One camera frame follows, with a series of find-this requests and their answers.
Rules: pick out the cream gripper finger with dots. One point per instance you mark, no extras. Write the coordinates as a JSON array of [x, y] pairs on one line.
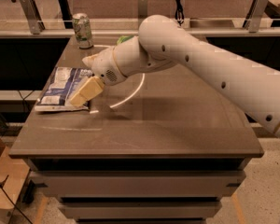
[[87, 89], [89, 60]]

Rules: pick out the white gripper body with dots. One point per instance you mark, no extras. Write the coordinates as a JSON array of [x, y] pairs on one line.
[[104, 65]]

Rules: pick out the blue chip bag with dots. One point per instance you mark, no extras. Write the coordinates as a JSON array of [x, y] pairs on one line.
[[63, 82]]

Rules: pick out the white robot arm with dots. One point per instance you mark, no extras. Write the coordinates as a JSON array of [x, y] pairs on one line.
[[162, 44]]

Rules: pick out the green chip bag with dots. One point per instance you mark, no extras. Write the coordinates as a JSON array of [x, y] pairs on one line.
[[124, 38]]

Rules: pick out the green soda can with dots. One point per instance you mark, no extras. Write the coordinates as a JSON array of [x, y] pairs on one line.
[[82, 29]]

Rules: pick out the grey table drawer cabinet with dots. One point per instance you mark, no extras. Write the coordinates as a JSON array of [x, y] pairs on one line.
[[139, 197]]

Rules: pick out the wooden furniture at left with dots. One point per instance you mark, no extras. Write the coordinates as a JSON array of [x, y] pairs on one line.
[[13, 174]]

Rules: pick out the middle metal railing bracket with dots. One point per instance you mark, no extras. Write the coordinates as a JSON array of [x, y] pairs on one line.
[[142, 10]]

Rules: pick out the metal railing bracket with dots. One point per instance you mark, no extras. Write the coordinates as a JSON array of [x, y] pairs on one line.
[[142, 10], [31, 13], [252, 22]]

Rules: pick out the left metal railing bracket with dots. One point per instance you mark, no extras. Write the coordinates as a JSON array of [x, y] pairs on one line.
[[31, 13]]

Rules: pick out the right metal railing bracket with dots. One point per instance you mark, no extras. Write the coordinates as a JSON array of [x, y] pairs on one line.
[[252, 22]]

